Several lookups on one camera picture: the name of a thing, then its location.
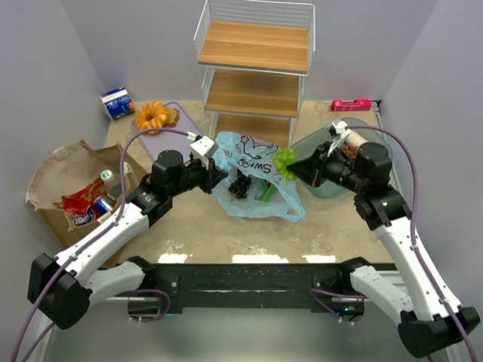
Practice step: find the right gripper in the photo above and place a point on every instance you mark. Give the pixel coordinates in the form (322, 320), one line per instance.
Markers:
(318, 170)

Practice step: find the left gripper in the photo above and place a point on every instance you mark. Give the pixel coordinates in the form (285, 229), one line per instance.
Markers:
(207, 176)

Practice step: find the green grape bunch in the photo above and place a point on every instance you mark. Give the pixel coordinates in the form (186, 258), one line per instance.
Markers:
(282, 158)

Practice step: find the black grape bunch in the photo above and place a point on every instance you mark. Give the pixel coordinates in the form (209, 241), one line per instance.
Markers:
(240, 186)

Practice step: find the white radish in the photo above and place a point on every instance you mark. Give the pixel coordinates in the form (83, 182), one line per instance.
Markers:
(354, 139)

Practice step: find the light blue plastic bag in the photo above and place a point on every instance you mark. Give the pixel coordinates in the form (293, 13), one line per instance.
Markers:
(253, 158)

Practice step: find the green label water bottle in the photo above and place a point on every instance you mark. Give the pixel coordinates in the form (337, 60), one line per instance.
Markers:
(111, 184)

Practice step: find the red bull can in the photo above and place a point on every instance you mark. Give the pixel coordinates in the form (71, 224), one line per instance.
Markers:
(102, 205)

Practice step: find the red candy bag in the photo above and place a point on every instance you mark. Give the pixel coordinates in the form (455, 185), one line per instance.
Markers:
(80, 206)

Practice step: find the red dragon fruit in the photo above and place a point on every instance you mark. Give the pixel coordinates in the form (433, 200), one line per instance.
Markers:
(267, 189)

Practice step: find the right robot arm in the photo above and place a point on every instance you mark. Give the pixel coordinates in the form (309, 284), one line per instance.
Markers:
(428, 316)

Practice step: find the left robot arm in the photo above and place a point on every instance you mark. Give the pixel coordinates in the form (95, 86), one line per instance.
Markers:
(65, 286)

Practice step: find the clear green food container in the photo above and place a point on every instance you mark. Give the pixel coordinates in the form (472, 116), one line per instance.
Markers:
(307, 145)

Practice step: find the red grape bunch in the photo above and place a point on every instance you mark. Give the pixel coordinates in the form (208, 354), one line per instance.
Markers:
(349, 152)

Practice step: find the lavender cutting board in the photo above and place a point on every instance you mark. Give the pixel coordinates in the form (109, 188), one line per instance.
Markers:
(155, 144)

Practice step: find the bread slice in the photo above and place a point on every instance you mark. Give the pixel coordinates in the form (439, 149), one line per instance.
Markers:
(173, 117)

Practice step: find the glazed bundt cake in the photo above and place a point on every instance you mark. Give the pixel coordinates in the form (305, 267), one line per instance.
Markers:
(150, 117)

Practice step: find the pink box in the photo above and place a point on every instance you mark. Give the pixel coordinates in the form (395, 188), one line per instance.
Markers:
(357, 105)

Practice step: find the blue white milk carton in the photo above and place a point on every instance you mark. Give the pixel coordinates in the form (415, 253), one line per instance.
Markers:
(117, 103)

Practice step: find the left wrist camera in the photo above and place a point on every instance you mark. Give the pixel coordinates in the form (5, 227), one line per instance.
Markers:
(202, 148)

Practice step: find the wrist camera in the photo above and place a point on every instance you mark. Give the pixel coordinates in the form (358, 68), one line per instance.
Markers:
(202, 148)
(340, 132)

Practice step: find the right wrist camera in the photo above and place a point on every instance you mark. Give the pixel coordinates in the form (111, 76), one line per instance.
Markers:
(340, 132)

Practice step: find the black base frame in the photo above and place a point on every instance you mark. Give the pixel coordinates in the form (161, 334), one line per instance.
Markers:
(317, 287)

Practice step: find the white wire wooden shelf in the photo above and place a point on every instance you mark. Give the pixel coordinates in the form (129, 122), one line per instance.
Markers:
(253, 60)

